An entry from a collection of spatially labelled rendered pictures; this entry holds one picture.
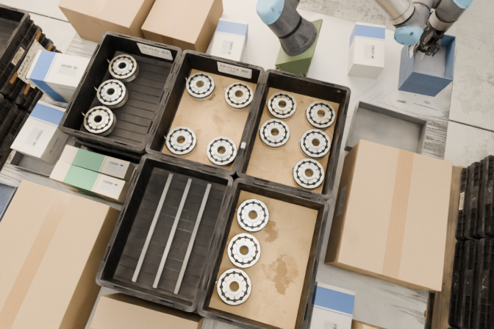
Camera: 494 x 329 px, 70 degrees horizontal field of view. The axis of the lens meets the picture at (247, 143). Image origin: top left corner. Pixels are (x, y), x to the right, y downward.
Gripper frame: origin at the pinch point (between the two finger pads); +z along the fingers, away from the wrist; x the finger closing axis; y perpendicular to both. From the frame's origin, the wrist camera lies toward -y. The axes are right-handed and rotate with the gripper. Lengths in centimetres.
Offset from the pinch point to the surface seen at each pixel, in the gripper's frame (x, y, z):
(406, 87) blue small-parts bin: 2.0, 10.2, 8.7
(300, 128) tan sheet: -37, 42, -1
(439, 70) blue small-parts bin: 12.3, 2.4, 4.8
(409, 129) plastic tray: 5.8, 26.9, 11.8
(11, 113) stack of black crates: -176, 49, 45
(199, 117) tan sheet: -72, 47, -1
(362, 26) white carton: -20.1, -10.1, 3.2
